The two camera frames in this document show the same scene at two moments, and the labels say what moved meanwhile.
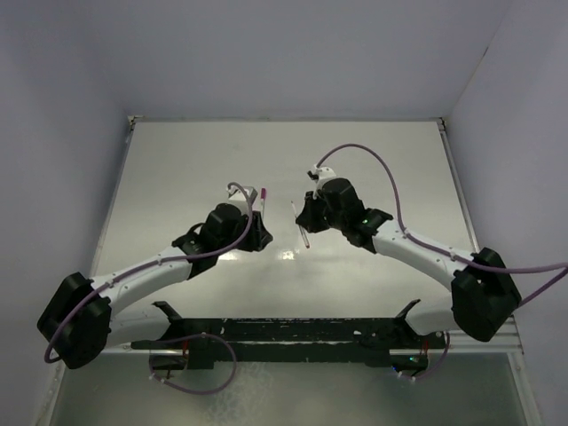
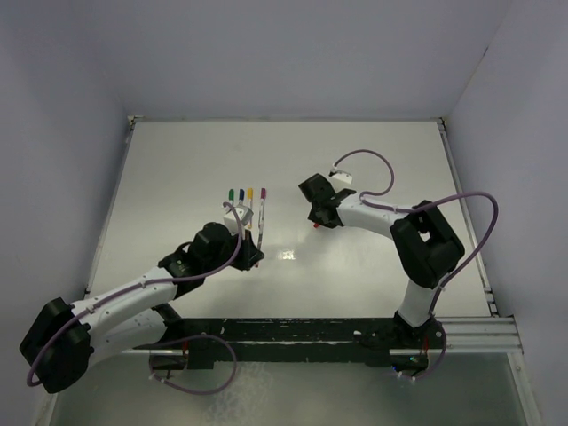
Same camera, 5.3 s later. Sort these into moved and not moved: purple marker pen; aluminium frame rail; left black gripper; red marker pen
Moved: left black gripper; red marker pen
Not moved: purple marker pen; aluminium frame rail
